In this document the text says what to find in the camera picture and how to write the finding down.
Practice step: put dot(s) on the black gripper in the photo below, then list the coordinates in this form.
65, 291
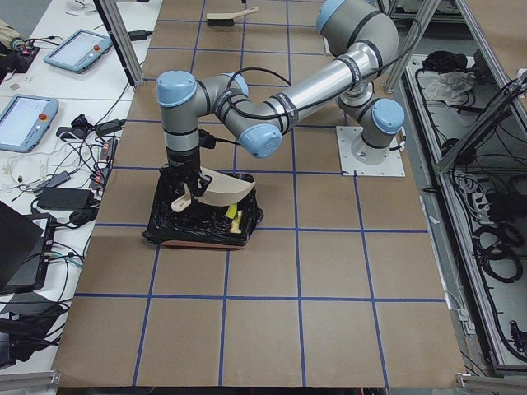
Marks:
184, 163

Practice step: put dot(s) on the beige plastic dustpan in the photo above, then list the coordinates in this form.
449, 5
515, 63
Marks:
223, 190

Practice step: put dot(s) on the yellow sponge wedge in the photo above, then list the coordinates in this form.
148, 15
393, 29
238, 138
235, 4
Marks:
231, 211

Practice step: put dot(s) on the toy croissant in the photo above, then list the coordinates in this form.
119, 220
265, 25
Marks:
235, 223

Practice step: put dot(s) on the beige hand brush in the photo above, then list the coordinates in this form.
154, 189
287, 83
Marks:
227, 19

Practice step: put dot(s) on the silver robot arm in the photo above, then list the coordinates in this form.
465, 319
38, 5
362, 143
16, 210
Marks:
363, 42

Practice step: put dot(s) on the bin with black bag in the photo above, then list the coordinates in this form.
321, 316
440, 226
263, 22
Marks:
199, 225

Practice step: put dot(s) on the black power adapter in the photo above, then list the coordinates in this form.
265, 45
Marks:
64, 199

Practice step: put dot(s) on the far blue teach pendant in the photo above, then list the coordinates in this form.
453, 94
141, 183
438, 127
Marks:
78, 52

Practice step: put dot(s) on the blue teach pendant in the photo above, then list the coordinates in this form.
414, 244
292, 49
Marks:
78, 52
24, 121

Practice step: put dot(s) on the black laptop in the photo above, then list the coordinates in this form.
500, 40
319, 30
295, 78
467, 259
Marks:
25, 243

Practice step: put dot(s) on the near blue teach pendant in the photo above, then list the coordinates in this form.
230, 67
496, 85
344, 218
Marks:
24, 121

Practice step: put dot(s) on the white crumpled cloth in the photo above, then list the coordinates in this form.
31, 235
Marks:
452, 88

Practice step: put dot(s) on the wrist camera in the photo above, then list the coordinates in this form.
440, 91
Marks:
206, 139

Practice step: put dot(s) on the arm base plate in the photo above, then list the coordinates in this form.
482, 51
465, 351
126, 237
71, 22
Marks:
358, 159

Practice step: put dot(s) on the aluminium frame post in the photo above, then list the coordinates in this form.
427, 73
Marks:
115, 27

